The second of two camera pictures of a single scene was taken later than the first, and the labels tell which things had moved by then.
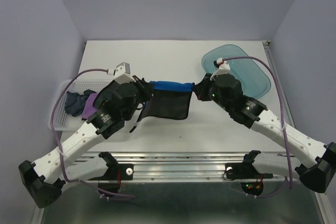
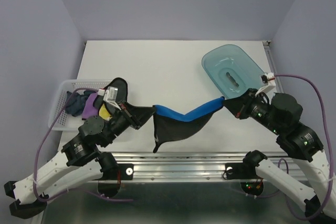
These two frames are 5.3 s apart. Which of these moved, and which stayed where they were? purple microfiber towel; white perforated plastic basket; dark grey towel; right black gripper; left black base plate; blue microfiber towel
Moved: right black gripper; blue microfiber towel
Stayed: white perforated plastic basket; left black base plate; purple microfiber towel; dark grey towel
